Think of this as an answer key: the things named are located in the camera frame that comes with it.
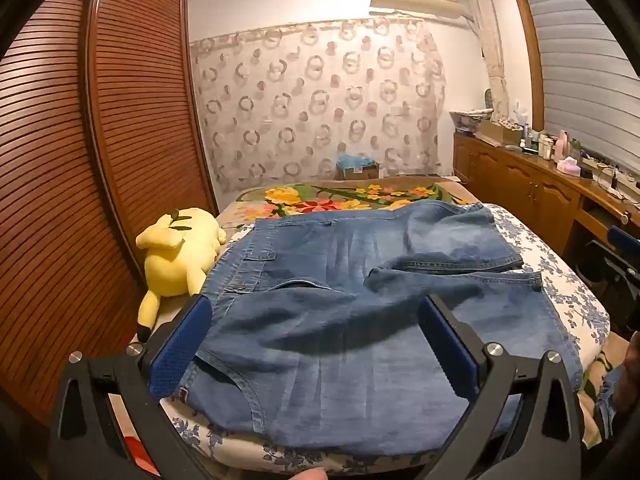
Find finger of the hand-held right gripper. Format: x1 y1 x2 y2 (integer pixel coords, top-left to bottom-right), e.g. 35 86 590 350
606 226 635 249

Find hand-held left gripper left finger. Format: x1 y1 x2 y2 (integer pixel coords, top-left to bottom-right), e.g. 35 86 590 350
49 294 215 480

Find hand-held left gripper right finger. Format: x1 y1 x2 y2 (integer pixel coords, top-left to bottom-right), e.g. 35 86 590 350
416 293 585 480

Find blue denim pants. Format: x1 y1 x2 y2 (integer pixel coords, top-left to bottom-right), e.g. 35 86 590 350
192 201 583 456

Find person's right forearm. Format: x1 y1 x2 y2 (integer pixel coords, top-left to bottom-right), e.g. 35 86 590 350
622 332 640 411

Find bed with floral sheets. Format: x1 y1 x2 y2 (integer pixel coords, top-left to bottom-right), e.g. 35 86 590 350
150 202 612 478

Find white power strip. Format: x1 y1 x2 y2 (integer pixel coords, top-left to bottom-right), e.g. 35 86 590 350
607 170 640 198

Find yellow plush toy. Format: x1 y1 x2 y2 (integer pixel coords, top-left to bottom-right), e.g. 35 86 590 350
136 207 227 343

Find wooden sideboard cabinet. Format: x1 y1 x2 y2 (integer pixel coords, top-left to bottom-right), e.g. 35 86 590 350
452 132 640 261

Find open cardboard box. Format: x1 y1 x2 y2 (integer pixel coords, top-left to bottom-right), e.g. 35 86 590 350
479 120 523 146

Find colourful floral blanket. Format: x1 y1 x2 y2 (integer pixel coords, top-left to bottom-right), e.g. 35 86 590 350
217 177 483 221

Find white basket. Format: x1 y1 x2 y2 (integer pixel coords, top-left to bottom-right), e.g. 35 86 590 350
449 107 493 133

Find cardboard box with blue cloth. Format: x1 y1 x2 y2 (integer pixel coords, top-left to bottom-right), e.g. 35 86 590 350
336 152 381 181

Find white lace window curtain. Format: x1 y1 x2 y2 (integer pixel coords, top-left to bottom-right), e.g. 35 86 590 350
462 0 511 121

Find wooden louvred wardrobe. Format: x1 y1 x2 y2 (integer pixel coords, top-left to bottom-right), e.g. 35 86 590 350
0 0 221 426

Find ring patterned wall curtain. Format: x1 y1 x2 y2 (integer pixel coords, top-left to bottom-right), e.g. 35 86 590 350
190 17 448 193

